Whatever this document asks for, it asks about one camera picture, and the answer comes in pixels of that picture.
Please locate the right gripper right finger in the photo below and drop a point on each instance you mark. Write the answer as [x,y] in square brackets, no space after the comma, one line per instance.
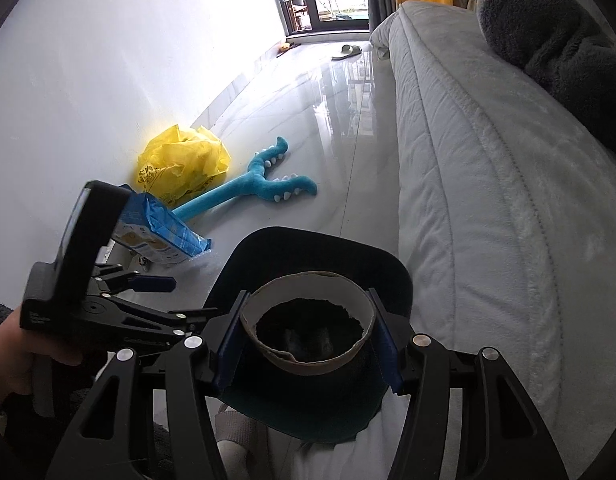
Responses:
[469,409]

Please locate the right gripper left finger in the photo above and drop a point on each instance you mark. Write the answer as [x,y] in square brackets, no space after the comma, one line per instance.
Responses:
[146,416]

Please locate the brown tape roll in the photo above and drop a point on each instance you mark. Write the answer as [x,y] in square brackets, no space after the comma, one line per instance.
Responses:
[309,323]

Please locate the dark teal trash bin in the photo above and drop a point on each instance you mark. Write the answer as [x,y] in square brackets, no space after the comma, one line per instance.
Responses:
[328,408]

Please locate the person left hand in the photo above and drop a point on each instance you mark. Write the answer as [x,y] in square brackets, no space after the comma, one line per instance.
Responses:
[18,351]

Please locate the blue white snack bag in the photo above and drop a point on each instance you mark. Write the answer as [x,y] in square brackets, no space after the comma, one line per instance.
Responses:
[150,229]

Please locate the yellow plastic bag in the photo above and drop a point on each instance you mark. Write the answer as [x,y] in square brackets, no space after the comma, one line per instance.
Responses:
[180,164]

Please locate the blue plush dinosaur toy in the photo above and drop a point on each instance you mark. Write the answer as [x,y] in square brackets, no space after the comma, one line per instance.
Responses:
[252,183]

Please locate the grey quilted bed mattress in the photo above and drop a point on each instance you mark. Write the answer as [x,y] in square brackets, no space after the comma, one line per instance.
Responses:
[507,221]

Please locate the grey slipper by window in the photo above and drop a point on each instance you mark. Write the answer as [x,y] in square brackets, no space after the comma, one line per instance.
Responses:
[346,51]

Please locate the dark grey fleece blanket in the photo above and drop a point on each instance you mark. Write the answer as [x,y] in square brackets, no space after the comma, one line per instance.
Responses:
[558,44]

